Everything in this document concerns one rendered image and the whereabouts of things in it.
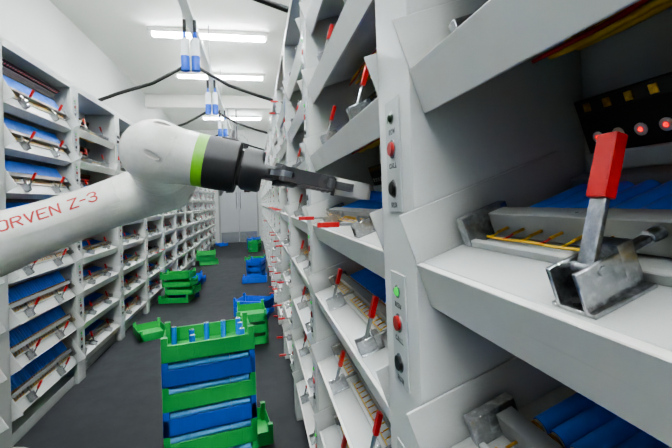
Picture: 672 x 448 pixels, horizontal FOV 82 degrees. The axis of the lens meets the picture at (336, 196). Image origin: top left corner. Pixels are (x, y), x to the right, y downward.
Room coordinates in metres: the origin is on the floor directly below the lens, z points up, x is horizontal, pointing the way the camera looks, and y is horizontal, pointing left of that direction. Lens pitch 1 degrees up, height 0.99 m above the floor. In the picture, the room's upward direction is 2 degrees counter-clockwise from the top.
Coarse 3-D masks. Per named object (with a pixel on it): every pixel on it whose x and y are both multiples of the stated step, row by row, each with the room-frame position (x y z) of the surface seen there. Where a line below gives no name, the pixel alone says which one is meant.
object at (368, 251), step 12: (324, 204) 1.06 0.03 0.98; (336, 204) 1.06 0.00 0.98; (324, 216) 1.06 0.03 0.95; (372, 216) 0.46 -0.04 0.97; (324, 228) 0.88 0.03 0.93; (336, 228) 0.81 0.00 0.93; (348, 228) 0.75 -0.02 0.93; (324, 240) 0.93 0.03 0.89; (336, 240) 0.77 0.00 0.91; (348, 240) 0.65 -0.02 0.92; (360, 240) 0.59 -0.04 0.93; (372, 240) 0.55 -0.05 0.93; (348, 252) 0.69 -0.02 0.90; (360, 252) 0.59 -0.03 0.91; (372, 252) 0.52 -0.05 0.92; (360, 264) 0.63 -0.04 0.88; (372, 264) 0.55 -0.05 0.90; (384, 264) 0.48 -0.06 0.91; (384, 276) 0.51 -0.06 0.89
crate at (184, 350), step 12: (168, 324) 1.42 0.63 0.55; (216, 324) 1.49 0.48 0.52; (228, 324) 1.51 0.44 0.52; (252, 324) 1.37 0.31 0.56; (168, 336) 1.42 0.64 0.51; (180, 336) 1.45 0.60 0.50; (216, 336) 1.48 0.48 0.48; (228, 336) 1.47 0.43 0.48; (240, 336) 1.33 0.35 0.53; (252, 336) 1.35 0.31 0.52; (168, 348) 1.25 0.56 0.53; (180, 348) 1.27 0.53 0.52; (192, 348) 1.28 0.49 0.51; (204, 348) 1.29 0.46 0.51; (216, 348) 1.31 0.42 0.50; (228, 348) 1.32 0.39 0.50; (240, 348) 1.33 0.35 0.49; (252, 348) 1.35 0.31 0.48; (168, 360) 1.25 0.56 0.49; (180, 360) 1.27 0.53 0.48
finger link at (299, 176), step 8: (288, 168) 0.63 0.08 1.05; (280, 176) 0.63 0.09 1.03; (296, 176) 0.64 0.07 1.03; (304, 176) 0.65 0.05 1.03; (312, 176) 0.65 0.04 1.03; (320, 176) 0.66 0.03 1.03; (328, 176) 0.66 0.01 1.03; (304, 184) 0.65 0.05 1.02; (312, 184) 0.65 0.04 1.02; (320, 184) 0.66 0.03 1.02
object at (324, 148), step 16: (368, 64) 0.46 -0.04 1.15; (352, 112) 0.61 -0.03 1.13; (368, 112) 0.51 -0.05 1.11; (336, 128) 1.07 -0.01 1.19; (352, 128) 0.61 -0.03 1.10; (368, 128) 0.54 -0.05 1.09; (320, 144) 1.06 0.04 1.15; (336, 144) 0.74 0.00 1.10; (352, 144) 0.64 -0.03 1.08; (368, 144) 0.87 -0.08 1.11; (320, 160) 0.94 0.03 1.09; (336, 160) 0.80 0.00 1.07
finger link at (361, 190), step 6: (342, 180) 0.70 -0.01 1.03; (348, 180) 0.70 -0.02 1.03; (354, 186) 0.70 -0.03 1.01; (360, 186) 0.70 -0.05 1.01; (366, 186) 0.71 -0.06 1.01; (336, 192) 0.70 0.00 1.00; (342, 192) 0.70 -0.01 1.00; (348, 192) 0.70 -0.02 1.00; (354, 192) 0.70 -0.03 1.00; (360, 192) 0.70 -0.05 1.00; (366, 192) 0.71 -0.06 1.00; (360, 198) 0.71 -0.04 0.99; (366, 198) 0.71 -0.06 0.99
